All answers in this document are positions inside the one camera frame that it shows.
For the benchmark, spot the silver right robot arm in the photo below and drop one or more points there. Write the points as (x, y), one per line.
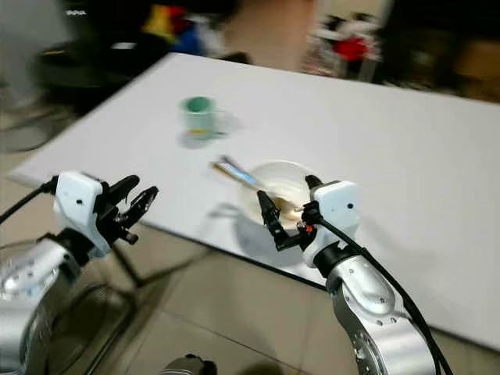
(375, 312)

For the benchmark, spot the white bowl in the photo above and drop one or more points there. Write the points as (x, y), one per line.
(285, 178)

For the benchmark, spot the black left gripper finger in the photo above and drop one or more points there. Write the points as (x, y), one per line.
(122, 187)
(141, 205)

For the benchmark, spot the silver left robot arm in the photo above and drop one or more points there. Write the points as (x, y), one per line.
(25, 297)

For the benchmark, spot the metal spoon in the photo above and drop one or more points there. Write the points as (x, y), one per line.
(241, 176)

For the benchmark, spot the yellow red blue toy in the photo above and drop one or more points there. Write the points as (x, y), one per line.
(172, 25)

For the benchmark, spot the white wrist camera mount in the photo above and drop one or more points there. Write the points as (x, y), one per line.
(76, 199)
(336, 215)

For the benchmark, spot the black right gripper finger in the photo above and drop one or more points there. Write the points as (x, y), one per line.
(314, 183)
(270, 212)

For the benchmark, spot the green ceramic mug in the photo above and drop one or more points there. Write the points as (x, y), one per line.
(199, 117)

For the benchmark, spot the brown cardboard box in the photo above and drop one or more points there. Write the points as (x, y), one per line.
(480, 70)

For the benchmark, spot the black office chair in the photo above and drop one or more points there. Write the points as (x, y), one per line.
(86, 70)

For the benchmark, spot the white rack with red item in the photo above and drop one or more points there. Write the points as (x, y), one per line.
(351, 48)

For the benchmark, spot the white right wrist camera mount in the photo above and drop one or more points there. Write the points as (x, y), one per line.
(336, 215)

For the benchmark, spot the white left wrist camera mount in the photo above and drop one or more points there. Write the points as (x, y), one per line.
(76, 199)

